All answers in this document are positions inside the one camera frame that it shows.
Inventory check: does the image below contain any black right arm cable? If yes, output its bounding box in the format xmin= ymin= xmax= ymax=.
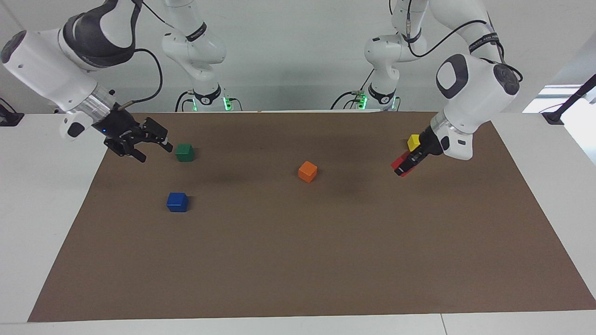
xmin=116 ymin=0 xmax=175 ymax=112

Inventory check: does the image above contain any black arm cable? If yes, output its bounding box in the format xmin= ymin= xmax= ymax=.
xmin=116 ymin=0 xmax=175 ymax=112
xmin=405 ymin=0 xmax=523 ymax=82

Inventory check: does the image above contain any brown table mat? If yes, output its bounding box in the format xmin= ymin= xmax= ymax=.
xmin=28 ymin=111 xmax=596 ymax=322

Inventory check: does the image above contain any orange wooden block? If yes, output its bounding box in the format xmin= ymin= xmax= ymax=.
xmin=298 ymin=161 xmax=318 ymax=183

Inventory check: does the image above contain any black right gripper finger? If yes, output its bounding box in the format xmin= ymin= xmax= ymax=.
xmin=140 ymin=118 xmax=174 ymax=153
xmin=105 ymin=139 xmax=147 ymax=163

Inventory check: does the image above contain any blue wooden block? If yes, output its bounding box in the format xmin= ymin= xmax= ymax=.
xmin=167 ymin=192 xmax=189 ymax=213

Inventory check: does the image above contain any black camera stand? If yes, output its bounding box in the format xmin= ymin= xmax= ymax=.
xmin=542 ymin=74 xmax=596 ymax=125

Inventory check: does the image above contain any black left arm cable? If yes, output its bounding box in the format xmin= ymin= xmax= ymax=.
xmin=405 ymin=0 xmax=523 ymax=82

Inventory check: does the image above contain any red wooden block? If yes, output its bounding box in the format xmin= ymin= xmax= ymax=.
xmin=390 ymin=150 xmax=415 ymax=178

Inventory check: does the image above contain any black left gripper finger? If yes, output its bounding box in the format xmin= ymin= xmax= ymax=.
xmin=395 ymin=151 xmax=424 ymax=177

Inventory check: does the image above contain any black base cable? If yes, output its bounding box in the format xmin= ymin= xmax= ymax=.
xmin=175 ymin=90 xmax=195 ymax=112
xmin=330 ymin=69 xmax=375 ymax=110

